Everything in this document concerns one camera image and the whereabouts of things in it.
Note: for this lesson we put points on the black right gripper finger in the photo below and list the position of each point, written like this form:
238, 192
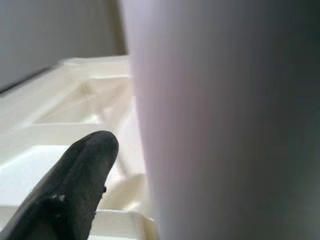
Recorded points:
70, 195

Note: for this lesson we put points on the white plastic children table top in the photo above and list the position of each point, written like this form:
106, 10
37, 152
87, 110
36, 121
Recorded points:
45, 162

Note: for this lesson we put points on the white tapered plastic table leg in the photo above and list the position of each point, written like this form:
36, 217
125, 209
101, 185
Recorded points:
187, 125

